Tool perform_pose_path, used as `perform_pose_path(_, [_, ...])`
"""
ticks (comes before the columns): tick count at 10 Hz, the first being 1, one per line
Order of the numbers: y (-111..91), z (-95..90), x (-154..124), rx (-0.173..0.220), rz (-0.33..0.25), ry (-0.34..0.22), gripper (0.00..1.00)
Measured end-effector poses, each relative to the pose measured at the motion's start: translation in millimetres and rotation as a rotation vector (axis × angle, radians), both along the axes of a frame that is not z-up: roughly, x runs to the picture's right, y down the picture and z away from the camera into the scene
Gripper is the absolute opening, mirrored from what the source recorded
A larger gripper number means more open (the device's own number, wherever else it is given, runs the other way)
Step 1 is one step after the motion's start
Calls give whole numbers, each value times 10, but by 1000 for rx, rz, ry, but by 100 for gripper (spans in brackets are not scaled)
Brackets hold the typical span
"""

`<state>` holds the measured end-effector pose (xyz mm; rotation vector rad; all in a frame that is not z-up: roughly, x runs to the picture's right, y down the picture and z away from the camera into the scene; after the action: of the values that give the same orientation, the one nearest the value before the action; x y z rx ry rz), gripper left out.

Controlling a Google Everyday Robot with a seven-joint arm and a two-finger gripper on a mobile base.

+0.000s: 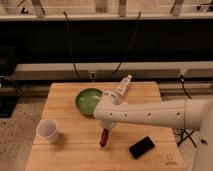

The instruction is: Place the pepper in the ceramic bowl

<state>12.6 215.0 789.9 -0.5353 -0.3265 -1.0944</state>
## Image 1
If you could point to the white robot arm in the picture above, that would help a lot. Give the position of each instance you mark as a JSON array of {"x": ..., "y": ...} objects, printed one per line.
[{"x": 193, "y": 114}]

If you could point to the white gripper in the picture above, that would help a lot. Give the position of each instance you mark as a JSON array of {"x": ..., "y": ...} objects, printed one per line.
[{"x": 108, "y": 125}]

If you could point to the red pepper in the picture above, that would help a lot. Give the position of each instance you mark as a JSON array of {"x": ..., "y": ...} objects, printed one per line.
[{"x": 104, "y": 138}]

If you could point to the wall power outlet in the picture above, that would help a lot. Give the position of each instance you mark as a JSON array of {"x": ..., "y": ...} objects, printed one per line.
[{"x": 92, "y": 74}]

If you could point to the green ceramic bowl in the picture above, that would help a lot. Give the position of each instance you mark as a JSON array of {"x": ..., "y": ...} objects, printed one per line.
[{"x": 87, "y": 99}]

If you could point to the black equipment at left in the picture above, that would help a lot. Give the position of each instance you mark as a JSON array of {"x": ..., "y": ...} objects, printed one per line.
[{"x": 8, "y": 63}]

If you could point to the black smartphone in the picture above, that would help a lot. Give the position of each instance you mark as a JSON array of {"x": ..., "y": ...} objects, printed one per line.
[{"x": 141, "y": 147}]

